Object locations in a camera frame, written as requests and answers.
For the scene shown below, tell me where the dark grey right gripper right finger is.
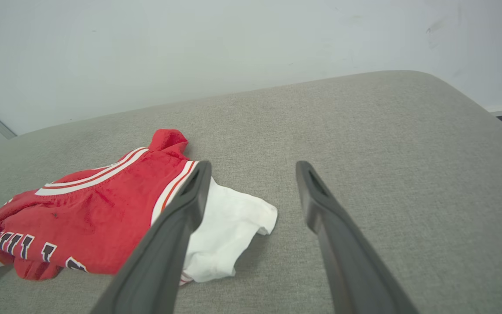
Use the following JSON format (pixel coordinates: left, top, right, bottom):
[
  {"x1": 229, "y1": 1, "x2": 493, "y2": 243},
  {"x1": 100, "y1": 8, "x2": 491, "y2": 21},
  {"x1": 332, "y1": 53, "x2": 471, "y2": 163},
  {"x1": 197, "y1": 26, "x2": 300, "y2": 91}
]
[{"x1": 295, "y1": 160, "x2": 420, "y2": 314}]

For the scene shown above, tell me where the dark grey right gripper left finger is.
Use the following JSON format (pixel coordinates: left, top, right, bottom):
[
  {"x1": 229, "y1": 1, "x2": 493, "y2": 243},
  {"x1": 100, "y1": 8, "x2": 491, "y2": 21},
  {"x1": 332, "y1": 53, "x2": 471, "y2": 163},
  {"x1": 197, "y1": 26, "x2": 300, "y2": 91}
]
[{"x1": 90, "y1": 160, "x2": 213, "y2": 314}]

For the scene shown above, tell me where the red and white sports jersey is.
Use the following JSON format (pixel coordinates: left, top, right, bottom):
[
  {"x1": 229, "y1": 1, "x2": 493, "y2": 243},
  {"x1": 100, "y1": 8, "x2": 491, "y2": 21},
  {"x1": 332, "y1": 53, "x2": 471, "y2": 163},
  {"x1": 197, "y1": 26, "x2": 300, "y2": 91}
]
[{"x1": 0, "y1": 129, "x2": 278, "y2": 287}]

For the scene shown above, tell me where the grey fabric sofa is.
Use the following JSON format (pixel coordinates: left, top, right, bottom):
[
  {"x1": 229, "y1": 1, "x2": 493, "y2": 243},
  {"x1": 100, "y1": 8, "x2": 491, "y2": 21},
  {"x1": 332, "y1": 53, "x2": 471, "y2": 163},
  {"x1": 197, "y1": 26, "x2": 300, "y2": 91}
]
[{"x1": 0, "y1": 70, "x2": 502, "y2": 314}]

